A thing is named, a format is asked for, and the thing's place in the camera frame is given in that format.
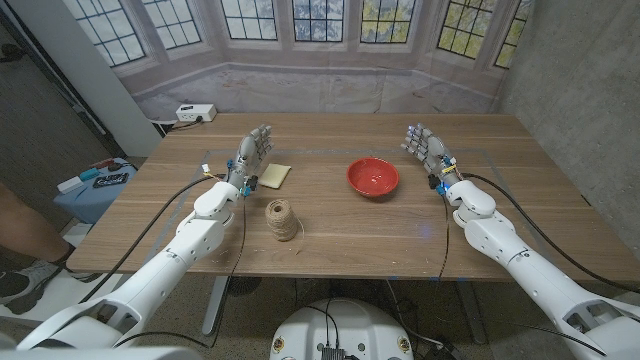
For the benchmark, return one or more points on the blue box with devices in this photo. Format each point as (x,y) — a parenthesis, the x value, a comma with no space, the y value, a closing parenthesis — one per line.
(85,202)

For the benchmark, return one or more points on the grey table leg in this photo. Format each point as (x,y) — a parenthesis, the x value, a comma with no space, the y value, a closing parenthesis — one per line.
(216,305)
(472,312)

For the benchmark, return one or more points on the grey black sneaker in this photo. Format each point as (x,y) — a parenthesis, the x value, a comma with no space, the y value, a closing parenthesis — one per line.
(22,285)

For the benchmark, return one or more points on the black phone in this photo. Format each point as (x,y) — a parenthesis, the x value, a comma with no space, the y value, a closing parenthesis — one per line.
(110,180)

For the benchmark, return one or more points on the white small box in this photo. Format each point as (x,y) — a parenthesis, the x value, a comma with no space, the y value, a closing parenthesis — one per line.
(70,184)

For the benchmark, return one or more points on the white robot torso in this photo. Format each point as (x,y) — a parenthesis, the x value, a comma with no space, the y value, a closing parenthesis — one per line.
(345,325)

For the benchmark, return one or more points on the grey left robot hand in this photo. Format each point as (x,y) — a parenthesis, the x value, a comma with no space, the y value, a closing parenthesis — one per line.
(247,155)

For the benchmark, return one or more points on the brown twine spool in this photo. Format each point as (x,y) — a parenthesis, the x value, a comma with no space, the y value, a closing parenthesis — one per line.
(281,220)

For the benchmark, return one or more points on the teal small box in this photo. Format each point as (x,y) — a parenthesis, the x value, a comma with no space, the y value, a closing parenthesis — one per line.
(89,174)

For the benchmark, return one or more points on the red bowl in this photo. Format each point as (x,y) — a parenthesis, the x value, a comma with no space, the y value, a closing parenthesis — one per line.
(372,176)

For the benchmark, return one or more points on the person's bare leg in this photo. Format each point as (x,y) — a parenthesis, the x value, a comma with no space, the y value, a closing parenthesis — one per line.
(25,225)

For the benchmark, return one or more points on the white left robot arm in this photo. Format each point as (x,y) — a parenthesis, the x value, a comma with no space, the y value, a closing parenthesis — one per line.
(165,260)

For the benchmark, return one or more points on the printed window backdrop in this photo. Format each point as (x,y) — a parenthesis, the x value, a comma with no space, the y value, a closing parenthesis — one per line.
(320,85)

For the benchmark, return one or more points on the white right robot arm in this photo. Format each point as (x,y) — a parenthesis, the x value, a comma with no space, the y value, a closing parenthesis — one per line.
(525,270)

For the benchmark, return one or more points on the white power strip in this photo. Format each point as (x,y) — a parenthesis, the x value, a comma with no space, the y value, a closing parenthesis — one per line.
(195,112)

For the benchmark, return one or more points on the red small object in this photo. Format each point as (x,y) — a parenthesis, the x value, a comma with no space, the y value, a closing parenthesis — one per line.
(102,163)

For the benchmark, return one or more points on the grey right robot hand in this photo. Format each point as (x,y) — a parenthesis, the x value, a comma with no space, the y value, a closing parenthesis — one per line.
(434,150)

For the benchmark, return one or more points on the white floor mat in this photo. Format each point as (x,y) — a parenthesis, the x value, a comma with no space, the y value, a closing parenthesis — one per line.
(60,300)

